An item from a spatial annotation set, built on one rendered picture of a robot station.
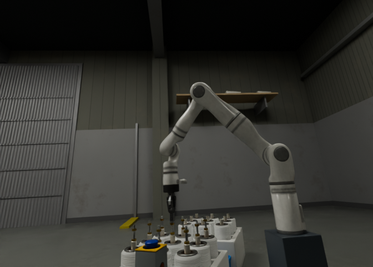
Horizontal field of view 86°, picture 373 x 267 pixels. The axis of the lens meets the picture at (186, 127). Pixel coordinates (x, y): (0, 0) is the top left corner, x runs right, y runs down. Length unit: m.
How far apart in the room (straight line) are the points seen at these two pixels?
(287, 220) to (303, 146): 3.82
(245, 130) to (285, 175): 0.23
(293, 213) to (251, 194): 3.17
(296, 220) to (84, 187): 3.58
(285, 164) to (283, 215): 0.18
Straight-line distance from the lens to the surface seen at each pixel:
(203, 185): 3.80
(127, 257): 0.94
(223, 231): 1.32
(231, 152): 3.97
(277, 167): 0.86
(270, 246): 0.93
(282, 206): 0.86
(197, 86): 0.89
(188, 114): 0.95
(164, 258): 0.72
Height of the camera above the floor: 0.48
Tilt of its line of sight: 16 degrees up
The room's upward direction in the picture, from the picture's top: 3 degrees counter-clockwise
